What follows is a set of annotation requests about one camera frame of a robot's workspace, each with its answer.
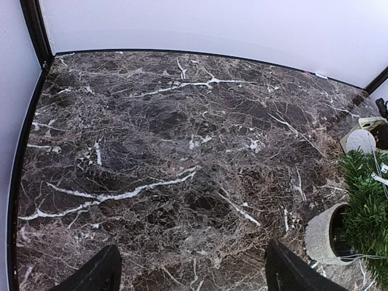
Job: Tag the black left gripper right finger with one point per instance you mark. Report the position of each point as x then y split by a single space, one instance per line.
286 271

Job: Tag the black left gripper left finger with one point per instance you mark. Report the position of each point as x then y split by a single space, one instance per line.
101 272

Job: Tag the small green christmas tree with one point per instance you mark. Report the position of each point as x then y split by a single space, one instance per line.
356 229

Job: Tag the white woven light ball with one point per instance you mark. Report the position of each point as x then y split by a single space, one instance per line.
361 140

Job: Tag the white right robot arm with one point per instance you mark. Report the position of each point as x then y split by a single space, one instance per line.
380 131

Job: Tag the pale green perforated basket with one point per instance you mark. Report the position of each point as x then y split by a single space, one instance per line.
363 123

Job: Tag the right black frame post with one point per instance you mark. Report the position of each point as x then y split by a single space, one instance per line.
377 81

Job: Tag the black frame post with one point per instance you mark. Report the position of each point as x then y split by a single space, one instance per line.
377 81
35 24

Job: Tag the left black frame post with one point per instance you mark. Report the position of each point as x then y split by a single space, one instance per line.
35 24

